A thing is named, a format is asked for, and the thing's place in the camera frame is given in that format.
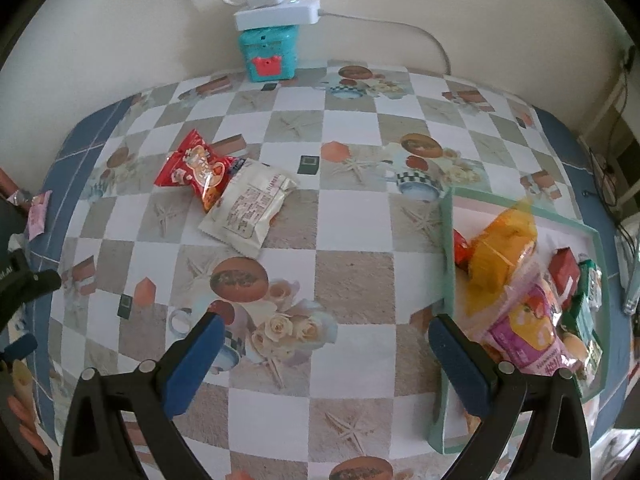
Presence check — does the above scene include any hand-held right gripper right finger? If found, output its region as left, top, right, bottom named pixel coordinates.
left=427, top=313, right=593, bottom=480

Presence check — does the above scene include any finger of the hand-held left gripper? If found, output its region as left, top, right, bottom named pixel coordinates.
left=0, top=334, right=39, bottom=362
left=22, top=269, right=62, bottom=306

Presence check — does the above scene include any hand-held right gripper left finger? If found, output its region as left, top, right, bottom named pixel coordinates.
left=60, top=312, right=226, bottom=480

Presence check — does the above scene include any purple snack packet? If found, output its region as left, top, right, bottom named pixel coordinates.
left=472, top=280, right=573, bottom=378

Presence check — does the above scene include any jelly cup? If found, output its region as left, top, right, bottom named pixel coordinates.
left=562, top=332, right=590, bottom=363

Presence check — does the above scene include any yellow chips bag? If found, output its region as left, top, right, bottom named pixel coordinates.
left=467, top=199, right=540, bottom=306

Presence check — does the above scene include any red packet with white stripe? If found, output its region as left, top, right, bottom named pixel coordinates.
left=547, top=246, right=582, bottom=308

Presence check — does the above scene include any white tray with green rim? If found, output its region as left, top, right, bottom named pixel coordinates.
left=427, top=186, right=617, bottom=456

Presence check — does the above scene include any green silver snack packet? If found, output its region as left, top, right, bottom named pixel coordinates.
left=577, top=259, right=604, bottom=308

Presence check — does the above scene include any small pink packet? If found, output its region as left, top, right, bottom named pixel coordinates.
left=27, top=191, right=53, bottom=241

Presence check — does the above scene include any white snack packet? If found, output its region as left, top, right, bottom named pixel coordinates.
left=198, top=158, right=299, bottom=259

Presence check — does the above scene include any grey white appliance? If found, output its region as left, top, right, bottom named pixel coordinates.
left=617, top=235, right=640, bottom=316

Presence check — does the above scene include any red snack packet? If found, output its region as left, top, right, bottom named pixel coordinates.
left=154, top=129, right=240, bottom=213

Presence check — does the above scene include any teal box with red crab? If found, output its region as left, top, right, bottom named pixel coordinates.
left=237, top=24, right=299, bottom=82

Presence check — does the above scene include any white power adapter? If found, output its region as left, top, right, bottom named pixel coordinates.
left=235, top=0, right=323, bottom=32

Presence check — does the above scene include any thin white cable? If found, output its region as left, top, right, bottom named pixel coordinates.
left=320, top=10, right=452, bottom=77

